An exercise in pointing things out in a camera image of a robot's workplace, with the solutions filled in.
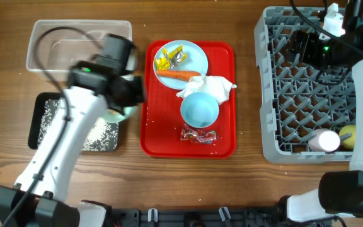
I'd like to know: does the mint green bowl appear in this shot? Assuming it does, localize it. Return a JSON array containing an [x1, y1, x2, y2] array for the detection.
[[101, 106, 137, 123]]

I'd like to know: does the yellow snack wrapper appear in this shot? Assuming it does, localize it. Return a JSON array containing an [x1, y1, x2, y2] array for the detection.
[[154, 45, 187, 71]]

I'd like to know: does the orange carrot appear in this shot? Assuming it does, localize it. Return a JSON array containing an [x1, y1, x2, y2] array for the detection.
[[156, 70, 201, 81]]

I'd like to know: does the light blue bowl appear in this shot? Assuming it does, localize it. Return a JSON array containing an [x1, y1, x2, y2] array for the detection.
[[180, 92, 219, 128]]

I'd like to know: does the pink cup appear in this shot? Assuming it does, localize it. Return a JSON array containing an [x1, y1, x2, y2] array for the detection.
[[308, 129, 340, 152]]

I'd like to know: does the white tissue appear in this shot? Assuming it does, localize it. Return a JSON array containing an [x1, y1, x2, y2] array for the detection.
[[176, 76, 237, 105]]

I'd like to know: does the yellow cup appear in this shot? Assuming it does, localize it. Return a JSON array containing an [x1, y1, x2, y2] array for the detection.
[[339, 125, 356, 149]]

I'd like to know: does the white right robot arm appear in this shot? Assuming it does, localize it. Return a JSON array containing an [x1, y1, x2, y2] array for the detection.
[[282, 1, 363, 224]]

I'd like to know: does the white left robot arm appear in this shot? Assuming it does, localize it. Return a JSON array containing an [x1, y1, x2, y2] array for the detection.
[[0, 61, 144, 226]]

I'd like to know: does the grey dishwasher rack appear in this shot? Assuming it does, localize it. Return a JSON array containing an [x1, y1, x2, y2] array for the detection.
[[254, 6, 355, 163]]

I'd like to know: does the red tray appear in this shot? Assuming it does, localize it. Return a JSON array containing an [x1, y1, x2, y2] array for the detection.
[[140, 40, 236, 158]]

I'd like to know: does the light blue plate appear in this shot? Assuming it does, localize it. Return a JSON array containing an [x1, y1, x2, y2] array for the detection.
[[153, 40, 209, 90]]

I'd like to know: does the black tray with rice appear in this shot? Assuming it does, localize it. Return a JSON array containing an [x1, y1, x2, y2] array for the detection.
[[28, 92, 119, 152]]

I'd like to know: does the clear plastic bin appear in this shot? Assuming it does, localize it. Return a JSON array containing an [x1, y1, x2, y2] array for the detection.
[[26, 20, 132, 81]]

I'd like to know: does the red candy wrapper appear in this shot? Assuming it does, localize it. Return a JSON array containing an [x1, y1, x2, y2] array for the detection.
[[180, 124, 217, 144]]

